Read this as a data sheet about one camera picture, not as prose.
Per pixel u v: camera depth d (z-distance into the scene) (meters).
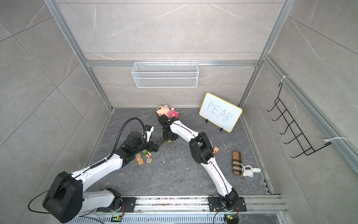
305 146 0.62
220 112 1.01
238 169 0.83
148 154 0.91
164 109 1.09
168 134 0.86
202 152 0.62
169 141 0.90
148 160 0.89
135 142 0.65
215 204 0.74
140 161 0.88
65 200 0.40
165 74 1.01
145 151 0.75
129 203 0.73
